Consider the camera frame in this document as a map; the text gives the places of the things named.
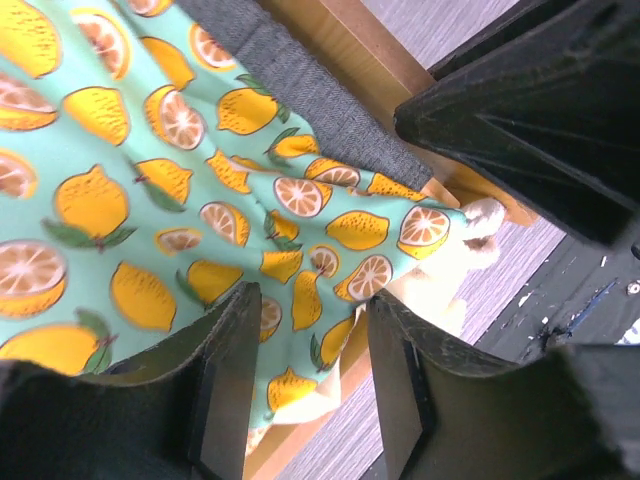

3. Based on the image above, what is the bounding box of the wooden pet bed frame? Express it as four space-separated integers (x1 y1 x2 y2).
174 0 541 480

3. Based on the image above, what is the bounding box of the lemon print pet mattress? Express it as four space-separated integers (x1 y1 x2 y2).
1 1 505 449

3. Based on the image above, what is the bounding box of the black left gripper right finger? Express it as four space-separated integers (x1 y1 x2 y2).
367 294 639 479

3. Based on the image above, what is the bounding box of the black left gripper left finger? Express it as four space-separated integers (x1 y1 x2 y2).
1 283 261 479

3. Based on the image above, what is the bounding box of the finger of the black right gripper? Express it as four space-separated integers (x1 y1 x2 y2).
394 0 639 245

